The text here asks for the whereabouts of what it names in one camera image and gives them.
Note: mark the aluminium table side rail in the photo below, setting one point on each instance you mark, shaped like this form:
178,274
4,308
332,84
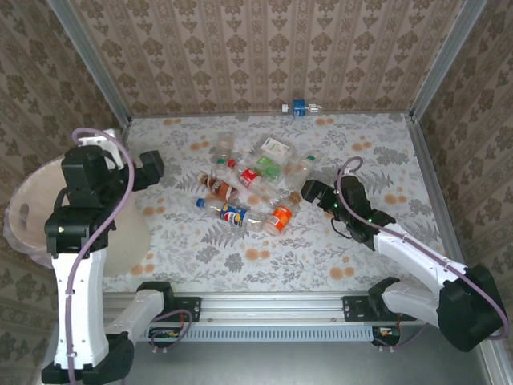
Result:
433,188

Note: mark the red label cola bottle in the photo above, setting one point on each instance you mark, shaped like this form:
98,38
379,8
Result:
250,177

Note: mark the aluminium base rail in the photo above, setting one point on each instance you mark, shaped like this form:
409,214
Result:
264,306

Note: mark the clear bottle with white label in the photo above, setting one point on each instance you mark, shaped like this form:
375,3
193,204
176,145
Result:
273,147

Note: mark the brown drink bottle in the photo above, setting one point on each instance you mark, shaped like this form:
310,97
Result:
216,186

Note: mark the clear bottle with green label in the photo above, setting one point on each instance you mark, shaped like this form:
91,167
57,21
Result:
268,168

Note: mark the clear bottle with green band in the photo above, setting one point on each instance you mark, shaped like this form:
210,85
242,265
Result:
304,166

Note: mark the round beige bin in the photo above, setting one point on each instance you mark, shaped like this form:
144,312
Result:
128,240

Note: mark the clear bottle with green cap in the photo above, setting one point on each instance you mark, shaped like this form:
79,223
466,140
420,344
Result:
220,162

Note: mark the aluminium frame post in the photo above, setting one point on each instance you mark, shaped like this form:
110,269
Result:
449,60
92,64

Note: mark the aluminium front frame bar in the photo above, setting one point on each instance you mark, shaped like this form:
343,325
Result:
495,363

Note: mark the orange label bottle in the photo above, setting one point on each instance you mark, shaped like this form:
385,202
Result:
279,216

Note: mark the translucent pink bin liner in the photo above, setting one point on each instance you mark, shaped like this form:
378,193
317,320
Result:
8,236

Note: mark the blue label water bottle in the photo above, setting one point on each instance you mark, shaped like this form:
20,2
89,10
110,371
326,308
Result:
298,108

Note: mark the small circuit board with connectors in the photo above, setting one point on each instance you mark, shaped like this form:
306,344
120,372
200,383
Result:
164,333
386,333

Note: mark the clear unlabelled plastic bottle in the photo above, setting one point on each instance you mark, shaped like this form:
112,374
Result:
225,145

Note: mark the blue label pepsi bottle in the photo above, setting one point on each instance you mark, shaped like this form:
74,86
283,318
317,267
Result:
232,212

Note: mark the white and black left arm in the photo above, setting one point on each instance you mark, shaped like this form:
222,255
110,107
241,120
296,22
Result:
80,305

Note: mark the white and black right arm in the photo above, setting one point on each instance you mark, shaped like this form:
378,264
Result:
417,250

